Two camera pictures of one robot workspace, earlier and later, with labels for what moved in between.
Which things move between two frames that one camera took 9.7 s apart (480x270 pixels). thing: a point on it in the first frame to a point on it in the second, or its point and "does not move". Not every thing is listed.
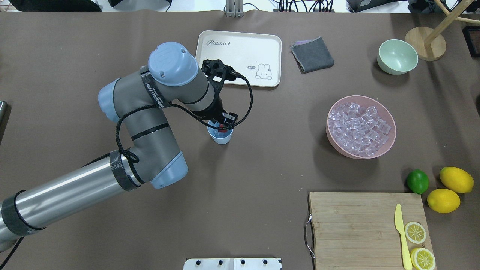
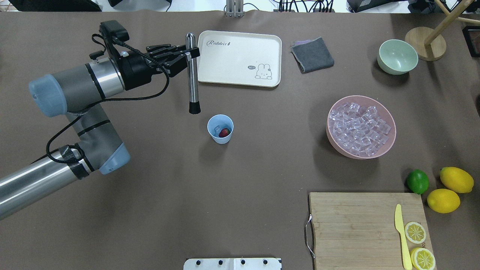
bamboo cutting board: (359, 231) does not move
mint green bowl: (396, 57) does not move
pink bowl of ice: (360, 127) does not move
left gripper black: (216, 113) to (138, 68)
